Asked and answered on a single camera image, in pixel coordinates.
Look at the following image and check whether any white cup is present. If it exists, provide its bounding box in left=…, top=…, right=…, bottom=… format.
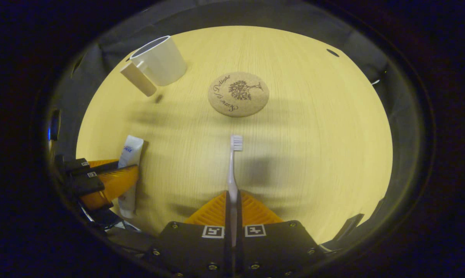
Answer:
left=120, top=35, right=188, bottom=97

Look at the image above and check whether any white toothpaste tube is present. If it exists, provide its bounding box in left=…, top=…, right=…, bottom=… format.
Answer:
left=117, top=135, right=145, bottom=219

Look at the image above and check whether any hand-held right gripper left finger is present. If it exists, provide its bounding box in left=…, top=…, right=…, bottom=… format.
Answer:
left=149, top=191, right=233, bottom=278

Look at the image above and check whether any light wooden desktop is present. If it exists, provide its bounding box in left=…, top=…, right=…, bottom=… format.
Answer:
left=75, top=25, right=394, bottom=244

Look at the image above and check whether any round cork coaster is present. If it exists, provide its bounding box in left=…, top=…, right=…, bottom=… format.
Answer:
left=208, top=72, right=270, bottom=117

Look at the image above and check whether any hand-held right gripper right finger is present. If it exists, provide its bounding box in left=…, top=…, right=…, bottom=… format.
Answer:
left=236, top=191, right=326, bottom=278

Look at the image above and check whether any white toothbrush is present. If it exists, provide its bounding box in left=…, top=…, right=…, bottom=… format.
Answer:
left=226, top=134, right=244, bottom=247

